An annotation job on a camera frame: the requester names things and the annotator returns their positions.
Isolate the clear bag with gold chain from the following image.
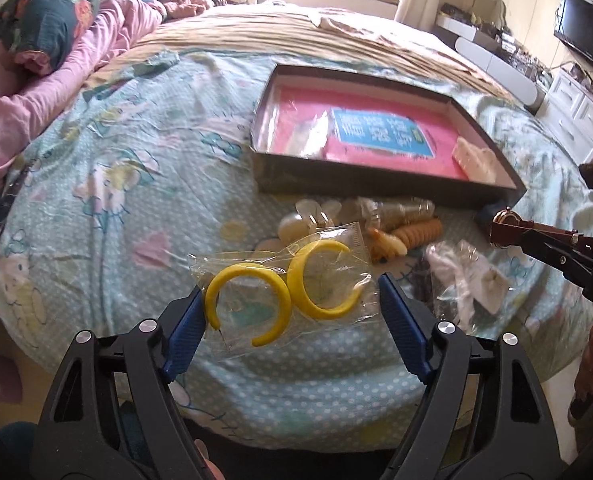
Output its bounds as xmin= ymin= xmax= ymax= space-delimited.
xmin=347 ymin=196 xmax=437 ymax=231

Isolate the vanity mirror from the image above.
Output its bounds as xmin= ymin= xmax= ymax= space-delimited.
xmin=471 ymin=0 xmax=507 ymax=23

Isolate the rose gold watch brown strap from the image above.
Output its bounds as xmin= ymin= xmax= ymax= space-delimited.
xmin=489 ymin=207 xmax=580 ymax=250

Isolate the person's left hand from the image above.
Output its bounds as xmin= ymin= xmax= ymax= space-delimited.
xmin=194 ymin=437 xmax=224 ymax=480

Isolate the white grey vanity desk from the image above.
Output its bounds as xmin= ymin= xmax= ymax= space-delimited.
xmin=434 ymin=12 xmax=547 ymax=111

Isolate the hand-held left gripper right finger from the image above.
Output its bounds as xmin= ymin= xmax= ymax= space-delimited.
xmin=377 ymin=274 xmax=570 ymax=480

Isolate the beige striped blanket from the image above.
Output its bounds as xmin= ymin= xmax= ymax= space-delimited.
xmin=84 ymin=2 xmax=515 ymax=106

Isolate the orange spiral hair tie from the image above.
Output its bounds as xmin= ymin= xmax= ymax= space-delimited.
xmin=367 ymin=217 xmax=445 ymax=263

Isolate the white cloth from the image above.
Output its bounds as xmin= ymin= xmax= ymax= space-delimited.
xmin=317 ymin=16 xmax=367 ymax=36

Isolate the yellow hoop earring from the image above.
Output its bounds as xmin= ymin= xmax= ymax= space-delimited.
xmin=286 ymin=240 xmax=363 ymax=320
xmin=205 ymin=262 xmax=292 ymax=348

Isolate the dark blue cloth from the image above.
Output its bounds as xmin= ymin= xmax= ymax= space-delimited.
xmin=0 ymin=420 xmax=42 ymax=466

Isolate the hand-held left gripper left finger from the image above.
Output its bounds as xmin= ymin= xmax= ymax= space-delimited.
xmin=29 ymin=285 xmax=217 ymax=480

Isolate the dark cardboard box tray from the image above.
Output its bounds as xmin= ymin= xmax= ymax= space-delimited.
xmin=250 ymin=64 xmax=528 ymax=209

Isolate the light blue cartoon bedsheet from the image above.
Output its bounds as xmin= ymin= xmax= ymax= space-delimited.
xmin=0 ymin=50 xmax=592 ymax=441

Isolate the black television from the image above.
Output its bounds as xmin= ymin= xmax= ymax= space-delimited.
xmin=554 ymin=0 xmax=593 ymax=86

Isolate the clear bag of white clips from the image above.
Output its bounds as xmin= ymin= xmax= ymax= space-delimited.
xmin=282 ymin=110 xmax=337 ymax=158

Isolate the black strap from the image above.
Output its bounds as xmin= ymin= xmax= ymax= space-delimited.
xmin=0 ymin=160 xmax=32 ymax=261

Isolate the teal floral pillow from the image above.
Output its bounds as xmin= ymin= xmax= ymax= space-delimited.
xmin=0 ymin=0 xmax=102 ymax=76

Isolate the person's right hand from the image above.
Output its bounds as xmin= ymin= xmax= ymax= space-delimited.
xmin=568 ymin=317 xmax=593 ymax=426

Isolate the clear packet in box right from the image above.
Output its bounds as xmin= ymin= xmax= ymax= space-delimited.
xmin=451 ymin=136 xmax=500 ymax=183

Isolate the pink quilt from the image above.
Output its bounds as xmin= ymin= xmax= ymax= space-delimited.
xmin=0 ymin=0 xmax=167 ymax=201

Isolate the clear bag of cream clips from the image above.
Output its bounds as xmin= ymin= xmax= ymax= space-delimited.
xmin=276 ymin=199 xmax=343 ymax=241

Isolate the clear bag of hoop earrings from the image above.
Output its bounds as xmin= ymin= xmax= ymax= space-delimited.
xmin=189 ymin=223 xmax=381 ymax=361

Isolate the white drawer cabinet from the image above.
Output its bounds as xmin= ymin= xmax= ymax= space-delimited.
xmin=534 ymin=67 xmax=593 ymax=166

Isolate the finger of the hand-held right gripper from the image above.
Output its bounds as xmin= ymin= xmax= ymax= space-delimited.
xmin=534 ymin=250 xmax=593 ymax=291
xmin=527 ymin=230 xmax=593 ymax=261

